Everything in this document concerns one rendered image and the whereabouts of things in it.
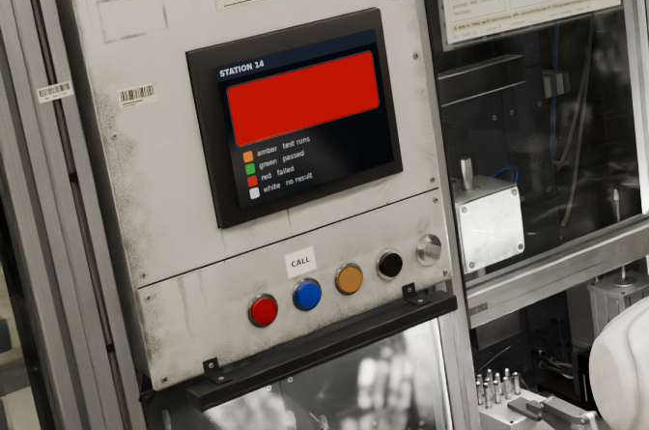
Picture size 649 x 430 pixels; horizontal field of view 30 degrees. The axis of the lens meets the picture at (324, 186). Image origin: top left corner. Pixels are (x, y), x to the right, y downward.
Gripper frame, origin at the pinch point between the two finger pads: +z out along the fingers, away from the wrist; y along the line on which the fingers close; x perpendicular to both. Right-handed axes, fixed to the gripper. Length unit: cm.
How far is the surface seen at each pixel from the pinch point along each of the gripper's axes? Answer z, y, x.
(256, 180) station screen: -15, 55, 47
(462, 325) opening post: -12.6, 26.9, 19.5
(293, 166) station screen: -15, 55, 42
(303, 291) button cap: -14, 40, 43
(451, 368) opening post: -12.7, 21.7, 22.1
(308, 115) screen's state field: -15, 60, 39
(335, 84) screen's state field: -15, 63, 35
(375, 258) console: -13, 40, 32
